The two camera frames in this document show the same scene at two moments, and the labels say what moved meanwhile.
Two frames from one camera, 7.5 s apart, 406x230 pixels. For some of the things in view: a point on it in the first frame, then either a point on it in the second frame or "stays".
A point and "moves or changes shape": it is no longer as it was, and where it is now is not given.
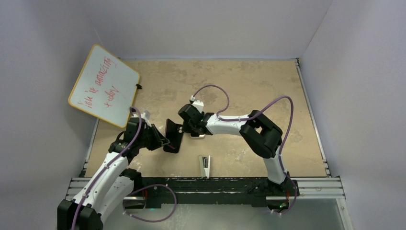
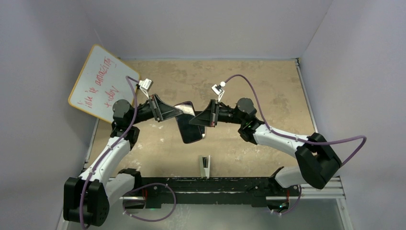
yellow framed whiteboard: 107,87 stays
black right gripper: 186,128 to 208,117
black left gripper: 159,141 to 161,111
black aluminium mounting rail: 159,192 stays
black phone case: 174,132 moves or changes shape
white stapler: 205,166 stays
